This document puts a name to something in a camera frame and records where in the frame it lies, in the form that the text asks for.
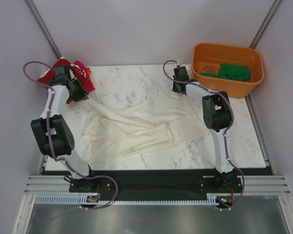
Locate cream white t shirt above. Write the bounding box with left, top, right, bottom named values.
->
left=82, top=93, right=209, bottom=164

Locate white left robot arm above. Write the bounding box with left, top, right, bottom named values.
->
left=31, top=65, right=98, bottom=192

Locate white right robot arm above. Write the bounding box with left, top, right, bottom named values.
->
left=172, top=65, right=244, bottom=193

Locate pink folded t shirt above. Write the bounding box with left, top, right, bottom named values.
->
left=73, top=60, right=95, bottom=93

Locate dark red folded t shirt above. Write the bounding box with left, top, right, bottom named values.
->
left=38, top=59, right=76, bottom=104

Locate orange folded t shirt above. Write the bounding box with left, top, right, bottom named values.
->
left=86, top=67, right=91, bottom=76

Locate orange plastic basket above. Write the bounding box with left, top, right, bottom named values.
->
left=191, top=43, right=264, bottom=98

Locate green t shirt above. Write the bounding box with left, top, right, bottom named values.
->
left=195, top=64, right=251, bottom=82

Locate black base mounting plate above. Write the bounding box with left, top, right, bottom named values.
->
left=64, top=169, right=241, bottom=200

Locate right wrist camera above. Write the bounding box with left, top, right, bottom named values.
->
left=173, top=65, right=189, bottom=82

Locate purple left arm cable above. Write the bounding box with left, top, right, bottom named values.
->
left=23, top=60, right=118, bottom=210

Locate left corner aluminium post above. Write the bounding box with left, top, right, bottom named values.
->
left=24, top=0, right=62, bottom=59

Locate corner aluminium post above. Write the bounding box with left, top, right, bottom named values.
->
left=249, top=0, right=283, bottom=49
left=24, top=0, right=62, bottom=59

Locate white slotted cable duct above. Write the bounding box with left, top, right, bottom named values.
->
left=35, top=194, right=223, bottom=206

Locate aluminium frame rail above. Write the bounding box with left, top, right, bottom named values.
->
left=24, top=175, right=290, bottom=195

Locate right corner aluminium post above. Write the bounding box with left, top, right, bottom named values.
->
left=249, top=0, right=283, bottom=49

